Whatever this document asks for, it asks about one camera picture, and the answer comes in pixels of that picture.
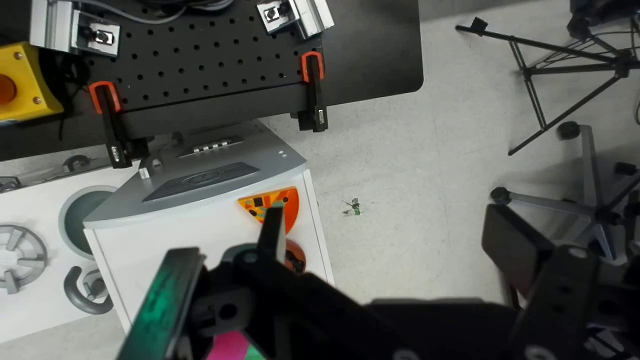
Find grey toy faucet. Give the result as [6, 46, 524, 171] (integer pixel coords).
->
[64, 267, 113, 316]

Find white toy stove sink top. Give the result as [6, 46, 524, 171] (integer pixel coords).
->
[0, 150, 137, 342]

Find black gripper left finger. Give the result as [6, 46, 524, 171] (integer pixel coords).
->
[116, 249, 204, 360]

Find left orange black clamp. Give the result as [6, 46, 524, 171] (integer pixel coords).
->
[297, 51, 328, 132]

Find purple plush toy green leaves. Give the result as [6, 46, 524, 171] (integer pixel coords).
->
[206, 332, 263, 360]

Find black perforated breadboard table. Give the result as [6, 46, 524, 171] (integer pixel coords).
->
[0, 0, 423, 160]

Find orange toy pizza slice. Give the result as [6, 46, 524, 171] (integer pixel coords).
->
[238, 187, 299, 233]

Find black camera tripod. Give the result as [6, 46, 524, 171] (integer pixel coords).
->
[455, 0, 640, 157]

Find brown toy donut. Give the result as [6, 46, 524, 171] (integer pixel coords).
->
[286, 240, 306, 274]

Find white toy kitchen cabinet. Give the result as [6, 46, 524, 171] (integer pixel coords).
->
[83, 122, 334, 327]

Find right orange black clamp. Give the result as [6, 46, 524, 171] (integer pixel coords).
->
[87, 81, 149, 169]

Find yellow emergency stop button box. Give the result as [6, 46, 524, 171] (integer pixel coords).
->
[0, 42, 64, 122]

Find aluminium extrusion rail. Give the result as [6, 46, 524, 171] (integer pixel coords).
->
[256, 0, 334, 38]

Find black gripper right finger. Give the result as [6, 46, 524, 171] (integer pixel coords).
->
[482, 204, 640, 360]

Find orange black clamp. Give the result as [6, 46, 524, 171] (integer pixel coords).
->
[87, 81, 149, 169]
[297, 51, 328, 132]

